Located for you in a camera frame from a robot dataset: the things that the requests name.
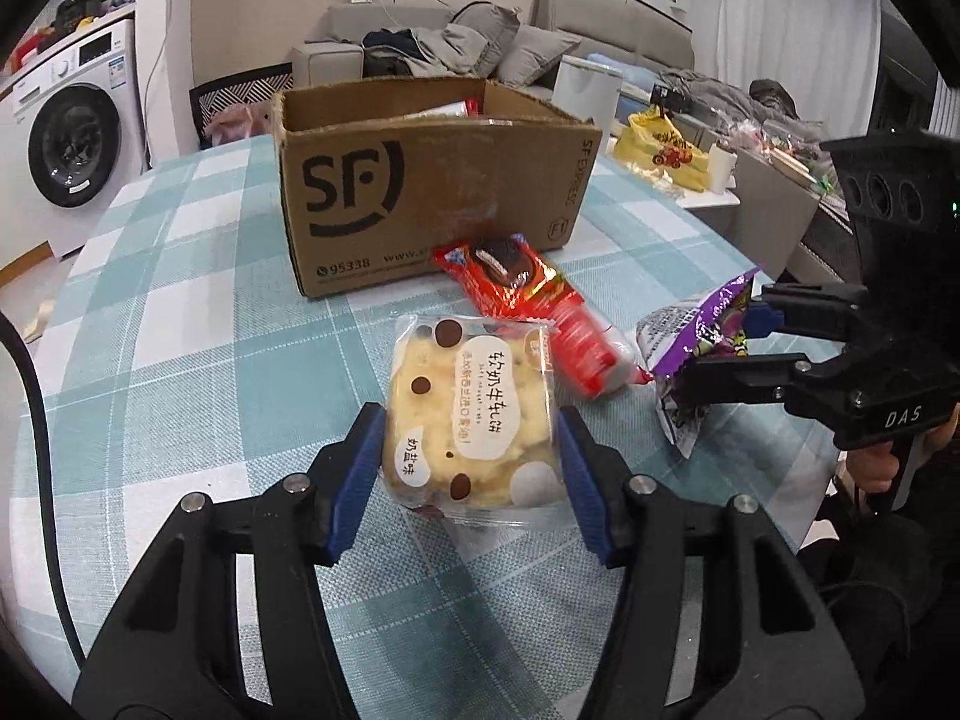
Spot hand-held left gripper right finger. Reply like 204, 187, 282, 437
556, 405, 871, 720

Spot clear cake packet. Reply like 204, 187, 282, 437
381, 313, 567, 526

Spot yellow plastic bag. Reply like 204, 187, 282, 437
613, 106, 710, 192

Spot red cookie packet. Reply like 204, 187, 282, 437
433, 235, 653, 400

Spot grey pillow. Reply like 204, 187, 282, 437
450, 4, 522, 80
495, 24, 582, 87

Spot patterned black chair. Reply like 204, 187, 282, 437
189, 64, 295, 147

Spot thick black cable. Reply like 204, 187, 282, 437
0, 311, 87, 661

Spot grey sofa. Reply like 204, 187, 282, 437
291, 0, 695, 91

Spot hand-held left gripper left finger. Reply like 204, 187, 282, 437
71, 401, 387, 720

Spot person's right hand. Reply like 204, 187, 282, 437
841, 444, 905, 497

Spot dark clothes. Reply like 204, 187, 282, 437
362, 28, 417, 77

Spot person's right forearm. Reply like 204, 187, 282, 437
795, 457, 960, 691

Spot purple snack packet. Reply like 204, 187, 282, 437
636, 266, 764, 460

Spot grey blanket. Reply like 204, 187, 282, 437
660, 67, 848, 158

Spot red box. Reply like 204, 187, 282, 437
11, 26, 61, 68

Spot white bin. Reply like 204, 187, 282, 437
553, 55, 623, 128

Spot pink bag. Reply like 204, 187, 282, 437
206, 103, 275, 145

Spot white washing machine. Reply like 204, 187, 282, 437
0, 11, 147, 260

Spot brown cardboard box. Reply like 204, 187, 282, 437
271, 77, 603, 299

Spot checked teal tablecloth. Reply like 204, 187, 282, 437
0, 133, 848, 720

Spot white paper roll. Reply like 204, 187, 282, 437
707, 142, 740, 196

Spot white curtain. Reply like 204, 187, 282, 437
712, 0, 878, 98

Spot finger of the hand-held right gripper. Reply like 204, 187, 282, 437
746, 281, 871, 346
679, 351, 856, 425

